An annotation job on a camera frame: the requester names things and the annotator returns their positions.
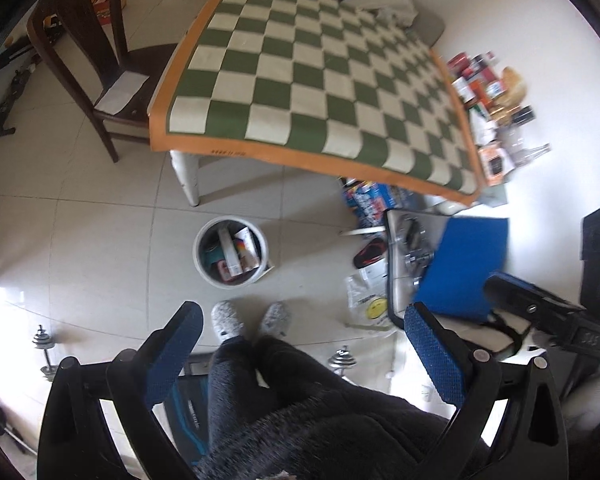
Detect white toothpaste box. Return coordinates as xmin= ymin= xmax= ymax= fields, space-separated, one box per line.
xmin=218 ymin=226 xmax=242 ymax=278

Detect white round trash bin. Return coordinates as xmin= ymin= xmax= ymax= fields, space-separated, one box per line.
xmin=193 ymin=216 xmax=273 ymax=289

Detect blue foam board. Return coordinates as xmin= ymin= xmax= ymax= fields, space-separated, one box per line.
xmin=413 ymin=217 xmax=509 ymax=323

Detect clear glass bottle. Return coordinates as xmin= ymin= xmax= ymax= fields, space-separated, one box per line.
xmin=510 ymin=143 xmax=550 ymax=167

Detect left grey slipper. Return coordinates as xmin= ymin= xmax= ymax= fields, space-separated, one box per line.
xmin=211 ymin=301 xmax=245 ymax=344

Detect grey slipper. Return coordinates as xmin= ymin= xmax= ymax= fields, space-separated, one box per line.
xmin=211 ymin=301 xmax=245 ymax=344
xmin=258 ymin=302 xmax=291 ymax=339

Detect orange snack packet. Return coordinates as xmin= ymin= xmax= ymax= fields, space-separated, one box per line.
xmin=478 ymin=141 xmax=515 ymax=186

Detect chrome dumbbell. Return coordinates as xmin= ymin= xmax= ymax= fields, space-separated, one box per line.
xmin=327 ymin=344 xmax=358 ymax=377

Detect person dark fleece legs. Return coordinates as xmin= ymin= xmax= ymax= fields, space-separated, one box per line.
xmin=195 ymin=336 xmax=448 ymax=479

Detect right grey slipper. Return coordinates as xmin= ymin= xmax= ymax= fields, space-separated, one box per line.
xmin=258 ymin=302 xmax=291 ymax=339

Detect yellow bread bag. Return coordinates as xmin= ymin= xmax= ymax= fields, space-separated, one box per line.
xmin=501 ymin=66 xmax=527 ymax=106

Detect red soda can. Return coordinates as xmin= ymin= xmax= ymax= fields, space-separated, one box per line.
xmin=448 ymin=52 xmax=475 ymax=79

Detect white paper on chair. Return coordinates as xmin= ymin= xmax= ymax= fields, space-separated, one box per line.
xmin=94 ymin=70 xmax=149 ymax=115

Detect white crumpled cloth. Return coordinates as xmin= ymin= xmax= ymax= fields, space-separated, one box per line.
xmin=342 ymin=0 xmax=418 ymax=28

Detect green white checkered tablecloth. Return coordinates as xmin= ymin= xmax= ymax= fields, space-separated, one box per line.
xmin=148 ymin=0 xmax=483 ymax=204

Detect dark wooden chair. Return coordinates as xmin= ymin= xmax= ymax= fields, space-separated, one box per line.
xmin=27 ymin=0 xmax=176 ymax=162

